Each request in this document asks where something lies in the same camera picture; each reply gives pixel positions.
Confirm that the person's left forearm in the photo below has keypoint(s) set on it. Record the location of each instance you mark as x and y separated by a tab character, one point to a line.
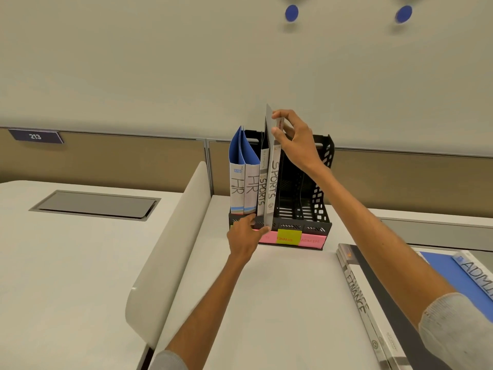
208	315

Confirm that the person's right thumb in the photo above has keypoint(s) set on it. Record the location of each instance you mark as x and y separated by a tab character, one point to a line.
279	135

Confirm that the person's right hand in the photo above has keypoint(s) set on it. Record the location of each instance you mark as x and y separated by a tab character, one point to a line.
300	144

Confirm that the blue folder with white spine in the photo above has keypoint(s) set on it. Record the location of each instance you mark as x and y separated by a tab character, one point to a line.
458	279

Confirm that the person's left thumb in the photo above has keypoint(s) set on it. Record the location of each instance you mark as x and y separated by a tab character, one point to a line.
262	230

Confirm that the blue file folder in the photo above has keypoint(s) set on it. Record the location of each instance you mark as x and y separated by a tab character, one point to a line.
236	177
251	177

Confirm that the person's left hand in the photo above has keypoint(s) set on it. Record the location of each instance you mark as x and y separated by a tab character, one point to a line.
242	240

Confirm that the black plastic file organizer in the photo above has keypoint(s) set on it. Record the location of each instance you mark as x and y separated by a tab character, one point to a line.
308	206

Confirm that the grey folder with dark cover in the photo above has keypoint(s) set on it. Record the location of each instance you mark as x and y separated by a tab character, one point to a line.
385	300

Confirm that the pink sticky note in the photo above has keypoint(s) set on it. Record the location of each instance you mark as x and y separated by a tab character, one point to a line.
268	238
312	240

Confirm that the yellow sticky note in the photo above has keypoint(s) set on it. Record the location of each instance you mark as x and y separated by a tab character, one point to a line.
289	237

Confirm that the blue round wall magnet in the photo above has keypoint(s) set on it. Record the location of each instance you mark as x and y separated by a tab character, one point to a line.
291	13
403	14

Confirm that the person's right forearm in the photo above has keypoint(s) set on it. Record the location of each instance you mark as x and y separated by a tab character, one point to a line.
377	250

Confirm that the grey file folder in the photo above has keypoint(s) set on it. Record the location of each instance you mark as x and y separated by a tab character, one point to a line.
272	181
262	181
364	319

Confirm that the dark blue sign plate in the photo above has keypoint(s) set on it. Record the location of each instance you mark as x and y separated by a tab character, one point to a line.
35	136

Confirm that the white desk divider panel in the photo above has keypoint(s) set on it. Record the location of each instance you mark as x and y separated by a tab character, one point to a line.
169	258

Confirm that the beige partition panel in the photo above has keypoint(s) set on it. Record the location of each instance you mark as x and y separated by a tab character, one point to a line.
404	181
115	161

